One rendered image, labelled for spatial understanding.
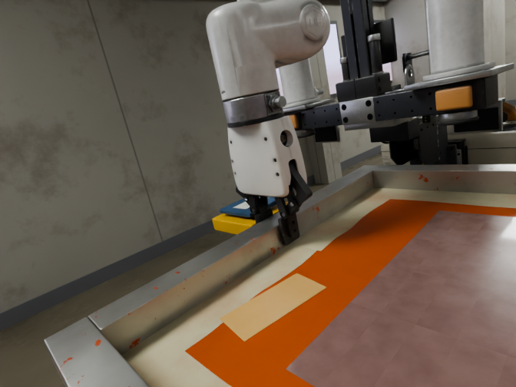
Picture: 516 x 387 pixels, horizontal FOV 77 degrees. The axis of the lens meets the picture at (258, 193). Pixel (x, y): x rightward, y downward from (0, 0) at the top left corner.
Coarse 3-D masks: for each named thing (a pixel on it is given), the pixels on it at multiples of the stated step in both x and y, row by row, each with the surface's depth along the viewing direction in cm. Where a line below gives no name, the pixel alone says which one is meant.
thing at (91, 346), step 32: (320, 192) 54; (352, 192) 57; (480, 192) 49; (512, 192) 46; (256, 224) 46; (224, 256) 38; (256, 256) 41; (160, 288) 34; (192, 288) 35; (96, 320) 30; (128, 320) 30; (160, 320) 33; (64, 352) 27; (96, 352) 26; (64, 384) 26; (96, 384) 22; (128, 384) 22
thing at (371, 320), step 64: (320, 256) 40; (320, 320) 29; (384, 320) 28; (448, 320) 26; (512, 320) 25; (256, 384) 24; (320, 384) 23; (384, 384) 22; (448, 384) 21; (512, 384) 20
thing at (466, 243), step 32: (384, 224) 46; (416, 224) 44; (448, 224) 42; (480, 224) 40; (512, 224) 38; (352, 256) 39; (384, 256) 37; (416, 256) 36; (448, 256) 35; (480, 256) 34; (512, 256) 32; (512, 288) 28
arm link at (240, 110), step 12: (252, 96) 38; (264, 96) 38; (276, 96) 39; (228, 108) 40; (240, 108) 39; (252, 108) 38; (264, 108) 39; (276, 108) 39; (228, 120) 41; (240, 120) 39
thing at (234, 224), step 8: (272, 208) 67; (224, 216) 69; (232, 216) 68; (216, 224) 69; (224, 224) 67; (232, 224) 65; (240, 224) 63; (248, 224) 61; (232, 232) 65; (240, 232) 63
